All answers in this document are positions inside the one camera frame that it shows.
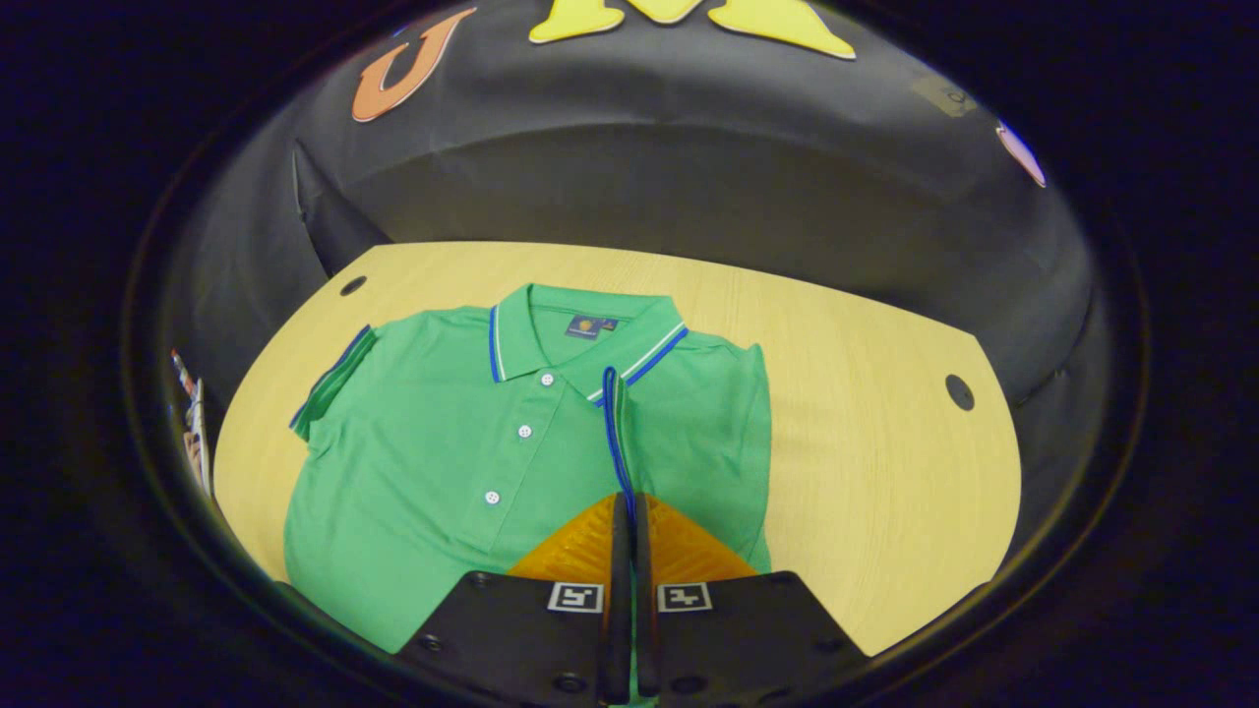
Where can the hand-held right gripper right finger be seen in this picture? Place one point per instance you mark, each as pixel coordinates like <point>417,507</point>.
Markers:
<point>646,610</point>

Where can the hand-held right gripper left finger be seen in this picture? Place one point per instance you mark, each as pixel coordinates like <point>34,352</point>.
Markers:
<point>620,610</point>

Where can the green T-shirt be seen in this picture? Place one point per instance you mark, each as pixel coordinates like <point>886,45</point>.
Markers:
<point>443,492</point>

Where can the round black table grommet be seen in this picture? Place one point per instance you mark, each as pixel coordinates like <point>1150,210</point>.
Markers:
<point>959,391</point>
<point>352,285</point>

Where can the colourful printed sheet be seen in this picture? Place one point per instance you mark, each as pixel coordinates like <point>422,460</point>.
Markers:
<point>197,433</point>

